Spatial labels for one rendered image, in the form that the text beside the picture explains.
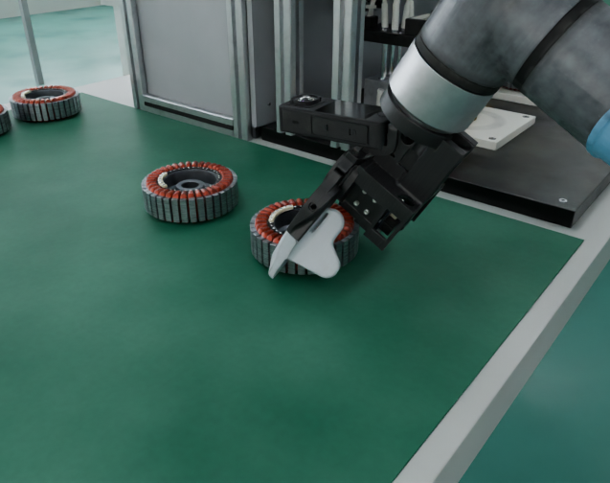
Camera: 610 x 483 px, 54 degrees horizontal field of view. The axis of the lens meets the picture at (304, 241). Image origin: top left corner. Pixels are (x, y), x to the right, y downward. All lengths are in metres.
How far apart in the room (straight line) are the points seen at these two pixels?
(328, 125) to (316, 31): 0.49
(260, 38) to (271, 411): 0.60
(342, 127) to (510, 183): 0.31
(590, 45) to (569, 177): 0.41
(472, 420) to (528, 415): 1.13
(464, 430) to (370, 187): 0.21
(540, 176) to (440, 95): 0.37
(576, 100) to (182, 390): 0.34
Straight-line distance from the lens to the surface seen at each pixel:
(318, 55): 1.02
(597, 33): 0.44
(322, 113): 0.54
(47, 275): 0.64
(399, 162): 0.52
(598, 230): 0.75
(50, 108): 1.09
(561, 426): 1.59
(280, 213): 0.63
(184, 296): 0.57
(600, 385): 1.74
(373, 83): 0.99
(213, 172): 0.74
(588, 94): 0.43
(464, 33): 0.45
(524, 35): 0.43
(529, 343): 0.54
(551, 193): 0.77
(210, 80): 0.99
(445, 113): 0.47
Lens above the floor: 1.07
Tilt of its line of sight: 29 degrees down
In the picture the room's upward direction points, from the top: straight up
